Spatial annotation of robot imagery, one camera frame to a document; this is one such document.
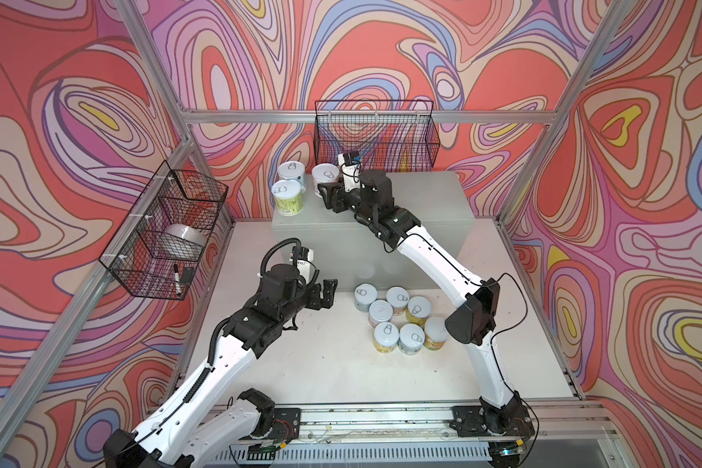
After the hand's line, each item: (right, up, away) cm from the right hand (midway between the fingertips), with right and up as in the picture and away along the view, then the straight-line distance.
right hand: (331, 188), depth 79 cm
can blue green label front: (+23, -43, +4) cm, 48 cm away
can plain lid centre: (+14, -36, +10) cm, 40 cm away
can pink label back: (+20, -32, +12) cm, 40 cm away
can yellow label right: (+26, -36, +10) cm, 45 cm away
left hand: (-1, -24, -4) cm, 24 cm away
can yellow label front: (+16, -42, +6) cm, 46 cm away
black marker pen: (-38, -24, -7) cm, 46 cm away
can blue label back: (+10, -31, +13) cm, 35 cm away
